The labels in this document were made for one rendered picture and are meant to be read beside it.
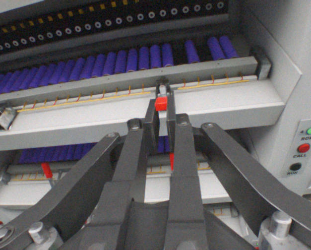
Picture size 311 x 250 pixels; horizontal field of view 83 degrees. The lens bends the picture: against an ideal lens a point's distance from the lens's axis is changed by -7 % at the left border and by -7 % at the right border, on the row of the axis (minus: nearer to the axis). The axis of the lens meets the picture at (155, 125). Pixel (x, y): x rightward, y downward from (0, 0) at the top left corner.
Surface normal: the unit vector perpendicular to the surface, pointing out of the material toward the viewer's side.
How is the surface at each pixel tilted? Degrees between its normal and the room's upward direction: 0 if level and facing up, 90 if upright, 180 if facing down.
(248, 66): 107
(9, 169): 17
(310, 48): 90
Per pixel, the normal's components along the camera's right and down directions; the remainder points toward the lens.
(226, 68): 0.02, 0.80
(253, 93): -0.15, -0.59
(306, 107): -0.04, 0.58
